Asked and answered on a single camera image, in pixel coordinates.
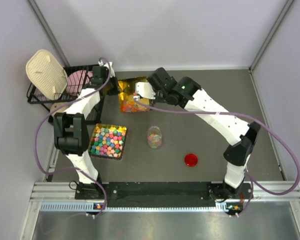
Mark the black wire dish rack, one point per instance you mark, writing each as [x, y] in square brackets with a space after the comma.
[34, 96]

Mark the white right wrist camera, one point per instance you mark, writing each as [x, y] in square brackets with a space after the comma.
[144, 90]

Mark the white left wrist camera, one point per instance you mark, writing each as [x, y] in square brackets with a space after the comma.
[106, 64]

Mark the green tin translucent star candies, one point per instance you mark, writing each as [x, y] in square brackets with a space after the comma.
[127, 88]

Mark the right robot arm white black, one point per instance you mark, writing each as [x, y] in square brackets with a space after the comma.
[190, 96]

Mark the tin with opaque star candies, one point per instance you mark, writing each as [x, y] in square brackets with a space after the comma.
[108, 141]

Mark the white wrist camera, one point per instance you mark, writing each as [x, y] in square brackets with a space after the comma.
[106, 64]
[144, 90]

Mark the grey slotted cable duct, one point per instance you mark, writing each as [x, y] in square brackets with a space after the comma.
[93, 207]

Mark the clear plastic cup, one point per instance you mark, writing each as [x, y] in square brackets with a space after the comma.
[154, 137]

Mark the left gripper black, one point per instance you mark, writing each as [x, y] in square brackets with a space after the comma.
[112, 88]

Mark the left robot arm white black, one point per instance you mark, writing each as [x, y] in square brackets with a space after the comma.
[71, 135]

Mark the beige ribbed tray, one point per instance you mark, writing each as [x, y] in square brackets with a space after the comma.
[47, 74]

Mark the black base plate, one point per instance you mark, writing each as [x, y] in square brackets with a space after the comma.
[162, 194]

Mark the pink bowl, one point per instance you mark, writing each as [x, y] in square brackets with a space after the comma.
[77, 80]

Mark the red round lid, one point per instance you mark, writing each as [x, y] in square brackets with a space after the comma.
[191, 160]

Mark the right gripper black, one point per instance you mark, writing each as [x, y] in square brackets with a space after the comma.
[163, 95]

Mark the beige round bowl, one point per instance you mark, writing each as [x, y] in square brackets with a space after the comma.
[58, 107]

